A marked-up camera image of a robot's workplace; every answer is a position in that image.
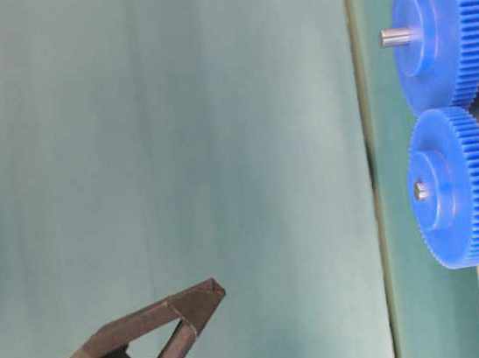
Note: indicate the steel shaft in small gear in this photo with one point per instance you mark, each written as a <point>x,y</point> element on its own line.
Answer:
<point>419,190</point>

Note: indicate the steel shaft in large gear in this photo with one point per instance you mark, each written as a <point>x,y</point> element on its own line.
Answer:
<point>400,36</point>

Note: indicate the large blue plastic gear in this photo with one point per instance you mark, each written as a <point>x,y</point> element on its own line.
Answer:
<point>440,66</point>

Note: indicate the small blue plastic gear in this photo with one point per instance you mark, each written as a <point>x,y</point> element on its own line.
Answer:
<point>444,153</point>

